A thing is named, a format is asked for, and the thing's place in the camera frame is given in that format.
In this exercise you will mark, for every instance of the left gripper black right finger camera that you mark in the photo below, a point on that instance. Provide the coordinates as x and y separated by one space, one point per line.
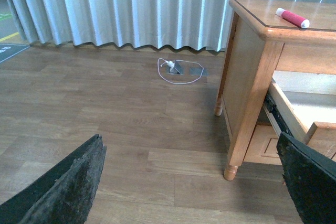
310 180

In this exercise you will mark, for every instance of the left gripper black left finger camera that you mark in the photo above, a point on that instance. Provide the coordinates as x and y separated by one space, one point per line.
65 193

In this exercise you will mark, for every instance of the green floor mat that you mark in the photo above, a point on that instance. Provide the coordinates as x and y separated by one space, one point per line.
9 50

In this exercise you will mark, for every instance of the open metal floor socket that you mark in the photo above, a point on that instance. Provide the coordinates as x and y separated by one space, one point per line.
176 70

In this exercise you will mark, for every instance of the wooden drawer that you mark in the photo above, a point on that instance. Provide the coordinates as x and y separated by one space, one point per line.
309 114
262 146

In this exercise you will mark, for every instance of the wooden nightstand cabinet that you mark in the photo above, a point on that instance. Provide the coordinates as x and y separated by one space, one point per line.
263 46

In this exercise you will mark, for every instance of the closed metal floor plate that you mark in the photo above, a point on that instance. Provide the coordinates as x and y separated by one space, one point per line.
198 71

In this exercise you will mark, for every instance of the pink marker with white caps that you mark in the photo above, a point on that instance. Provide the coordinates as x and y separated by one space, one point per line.
293 18

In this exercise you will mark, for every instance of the pale green pleated curtain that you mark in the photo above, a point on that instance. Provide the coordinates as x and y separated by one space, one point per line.
177 23

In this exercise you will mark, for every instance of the white charger plug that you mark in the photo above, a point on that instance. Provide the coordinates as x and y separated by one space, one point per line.
168 63

